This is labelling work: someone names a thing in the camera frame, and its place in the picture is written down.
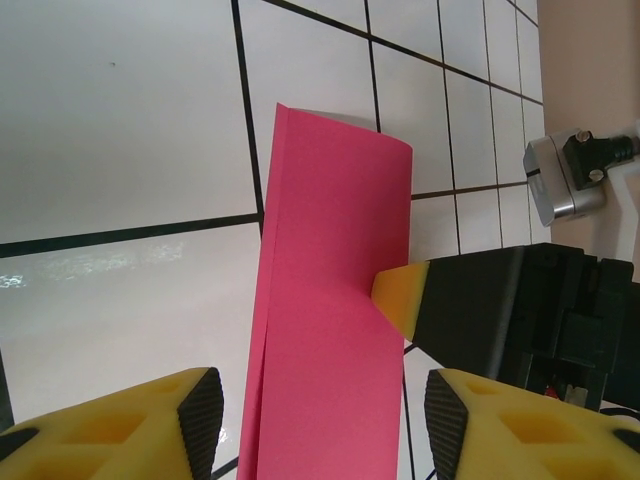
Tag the pink cloth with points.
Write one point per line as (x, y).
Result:
(325, 300)

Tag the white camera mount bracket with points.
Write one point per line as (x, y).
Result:
(625, 215)

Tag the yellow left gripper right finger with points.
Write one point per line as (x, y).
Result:
(525, 440)

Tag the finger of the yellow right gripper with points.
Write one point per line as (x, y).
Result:
(465, 305)

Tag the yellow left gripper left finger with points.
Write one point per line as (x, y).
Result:
(115, 435)

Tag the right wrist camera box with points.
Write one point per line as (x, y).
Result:
(550, 185)

